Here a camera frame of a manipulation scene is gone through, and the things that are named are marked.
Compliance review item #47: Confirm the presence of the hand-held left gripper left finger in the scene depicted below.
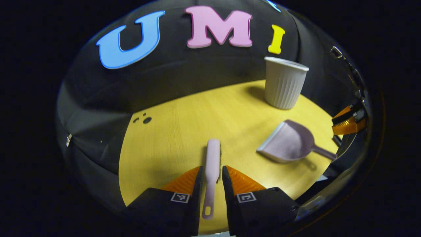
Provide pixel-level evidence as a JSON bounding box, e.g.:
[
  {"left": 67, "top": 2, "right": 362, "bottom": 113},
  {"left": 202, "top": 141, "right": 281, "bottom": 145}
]
[{"left": 127, "top": 166, "right": 204, "bottom": 237}]

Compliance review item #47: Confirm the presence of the pink dustpan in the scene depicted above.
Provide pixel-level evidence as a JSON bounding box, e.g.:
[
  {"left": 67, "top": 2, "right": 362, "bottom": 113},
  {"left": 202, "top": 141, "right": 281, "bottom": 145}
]
[{"left": 256, "top": 119, "right": 338, "bottom": 164}]

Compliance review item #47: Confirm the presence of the black backdrop cloth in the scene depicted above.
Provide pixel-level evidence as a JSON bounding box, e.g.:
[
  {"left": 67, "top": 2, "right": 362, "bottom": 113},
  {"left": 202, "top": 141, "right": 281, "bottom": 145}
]
[{"left": 56, "top": 0, "right": 369, "bottom": 211}]

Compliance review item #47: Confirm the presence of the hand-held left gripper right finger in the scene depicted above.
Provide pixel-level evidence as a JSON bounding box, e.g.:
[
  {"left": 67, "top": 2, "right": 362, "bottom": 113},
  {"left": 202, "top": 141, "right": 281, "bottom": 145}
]
[{"left": 222, "top": 165, "right": 300, "bottom": 237}]

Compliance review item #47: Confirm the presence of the white ribbed garbage bin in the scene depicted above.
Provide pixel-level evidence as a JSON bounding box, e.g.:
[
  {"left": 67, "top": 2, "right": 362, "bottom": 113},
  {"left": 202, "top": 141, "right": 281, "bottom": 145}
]
[{"left": 264, "top": 56, "right": 310, "bottom": 110}]

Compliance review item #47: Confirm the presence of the small pink broom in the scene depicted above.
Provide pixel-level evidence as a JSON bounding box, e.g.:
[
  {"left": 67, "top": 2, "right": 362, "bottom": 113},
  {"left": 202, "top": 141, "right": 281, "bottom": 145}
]
[{"left": 202, "top": 139, "right": 221, "bottom": 220}]

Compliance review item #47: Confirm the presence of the black phone stand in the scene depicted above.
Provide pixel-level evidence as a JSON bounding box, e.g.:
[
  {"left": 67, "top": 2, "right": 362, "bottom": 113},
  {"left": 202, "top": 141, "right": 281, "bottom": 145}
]
[{"left": 330, "top": 46, "right": 366, "bottom": 99}]

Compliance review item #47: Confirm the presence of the yellow wooden desktop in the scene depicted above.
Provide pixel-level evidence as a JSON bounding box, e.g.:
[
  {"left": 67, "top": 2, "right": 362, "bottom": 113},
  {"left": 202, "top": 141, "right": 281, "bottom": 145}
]
[{"left": 118, "top": 80, "right": 339, "bottom": 235}]

